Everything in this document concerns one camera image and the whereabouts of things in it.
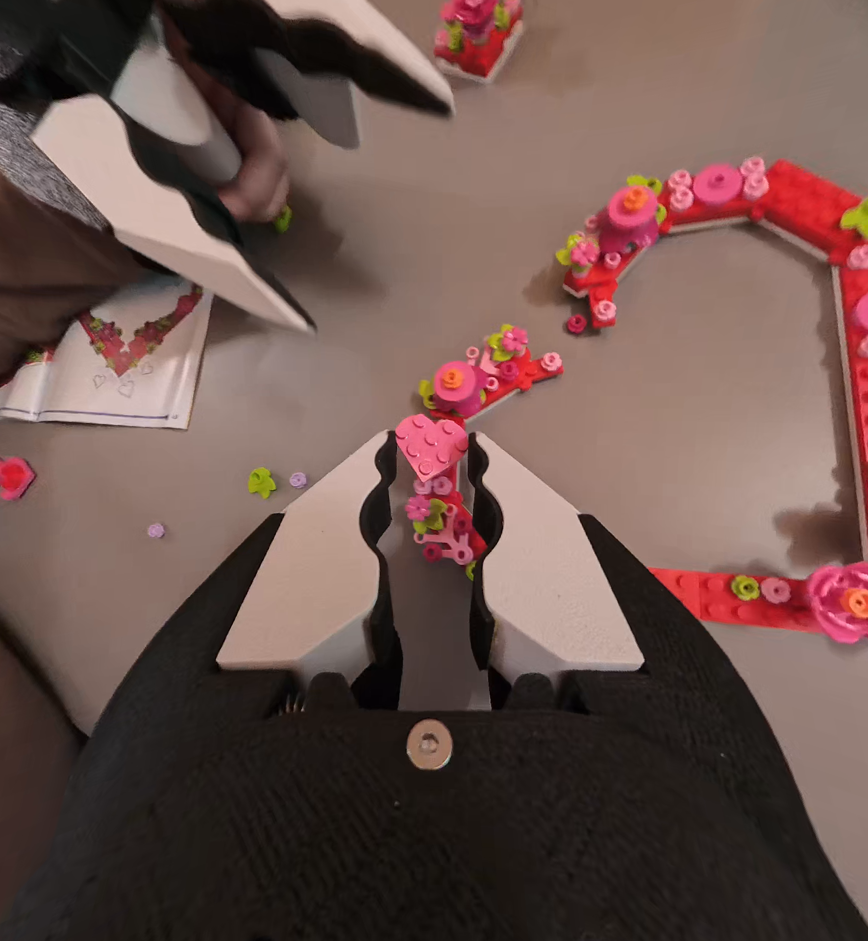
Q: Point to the red and pink lego piece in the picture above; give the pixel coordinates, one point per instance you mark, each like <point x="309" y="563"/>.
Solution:
<point x="0" y="476"/>

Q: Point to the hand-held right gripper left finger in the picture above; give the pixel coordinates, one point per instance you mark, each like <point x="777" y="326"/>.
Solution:
<point x="309" y="581"/>

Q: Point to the large red lego flower frame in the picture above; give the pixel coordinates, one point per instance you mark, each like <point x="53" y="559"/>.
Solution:
<point x="801" y="198"/>

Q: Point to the person's left forearm grey sleeve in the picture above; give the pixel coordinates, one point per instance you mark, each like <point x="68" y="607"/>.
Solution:
<point x="7" y="110"/>

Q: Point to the red lego section with heart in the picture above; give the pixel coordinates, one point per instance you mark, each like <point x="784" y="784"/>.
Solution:
<point x="434" y="450"/>

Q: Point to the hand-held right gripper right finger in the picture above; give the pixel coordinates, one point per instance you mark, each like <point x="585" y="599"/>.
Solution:
<point x="551" y="588"/>

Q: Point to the small green lego piece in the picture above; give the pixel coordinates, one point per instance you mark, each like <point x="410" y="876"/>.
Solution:
<point x="283" y="219"/>

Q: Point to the small red lego flower section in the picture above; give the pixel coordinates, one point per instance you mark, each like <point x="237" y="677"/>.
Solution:
<point x="478" y="51"/>

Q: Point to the person's brown pants leg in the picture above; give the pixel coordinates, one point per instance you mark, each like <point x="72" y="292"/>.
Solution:
<point x="29" y="279"/>

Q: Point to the dark pink round lego stud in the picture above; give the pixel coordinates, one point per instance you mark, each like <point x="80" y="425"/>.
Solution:
<point x="576" y="324"/>

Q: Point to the person's left hand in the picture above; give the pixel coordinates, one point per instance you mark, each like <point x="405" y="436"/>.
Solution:
<point x="261" y="169"/>

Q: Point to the lego instruction booklet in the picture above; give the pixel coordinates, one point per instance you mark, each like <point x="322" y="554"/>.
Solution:
<point x="151" y="389"/>

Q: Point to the green lego leaf piece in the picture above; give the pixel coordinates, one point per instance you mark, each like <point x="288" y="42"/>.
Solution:
<point x="261" y="483"/>

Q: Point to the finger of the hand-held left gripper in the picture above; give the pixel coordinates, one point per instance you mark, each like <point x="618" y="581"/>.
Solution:
<point x="176" y="242"/>
<point x="375" y="44"/>

